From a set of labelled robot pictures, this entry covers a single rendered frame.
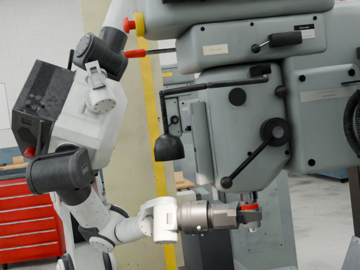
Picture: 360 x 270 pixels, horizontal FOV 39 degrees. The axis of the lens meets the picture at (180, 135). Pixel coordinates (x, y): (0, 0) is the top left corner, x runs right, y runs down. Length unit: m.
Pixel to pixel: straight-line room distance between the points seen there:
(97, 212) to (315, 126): 0.66
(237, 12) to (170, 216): 0.55
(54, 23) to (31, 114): 9.02
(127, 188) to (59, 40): 7.57
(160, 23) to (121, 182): 1.92
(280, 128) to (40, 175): 0.63
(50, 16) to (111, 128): 9.06
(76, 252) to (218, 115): 0.80
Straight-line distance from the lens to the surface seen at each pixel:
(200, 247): 1.82
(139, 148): 3.01
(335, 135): 1.30
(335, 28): 1.33
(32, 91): 1.50
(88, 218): 1.50
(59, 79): 1.53
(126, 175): 3.02
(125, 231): 1.51
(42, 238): 5.90
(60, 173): 1.37
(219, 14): 1.21
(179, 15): 1.18
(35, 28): 10.47
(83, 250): 1.81
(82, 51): 1.60
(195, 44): 1.19
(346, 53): 1.33
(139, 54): 1.38
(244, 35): 1.22
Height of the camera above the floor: 1.54
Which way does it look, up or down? 3 degrees down
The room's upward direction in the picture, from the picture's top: 7 degrees counter-clockwise
